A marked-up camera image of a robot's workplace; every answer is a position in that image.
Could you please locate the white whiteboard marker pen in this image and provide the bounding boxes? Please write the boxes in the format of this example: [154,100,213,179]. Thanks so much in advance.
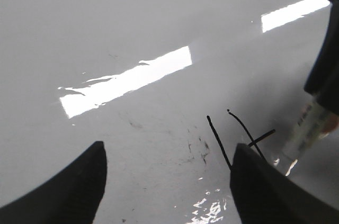
[280,100,338,165]

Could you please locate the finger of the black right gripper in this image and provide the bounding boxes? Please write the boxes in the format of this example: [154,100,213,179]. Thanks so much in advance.
[304,0,338,115]

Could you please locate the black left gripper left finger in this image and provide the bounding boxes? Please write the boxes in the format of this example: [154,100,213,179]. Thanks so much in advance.
[1,141,107,223]

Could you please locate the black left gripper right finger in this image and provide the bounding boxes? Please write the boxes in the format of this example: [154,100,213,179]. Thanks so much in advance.
[230,144,338,223]

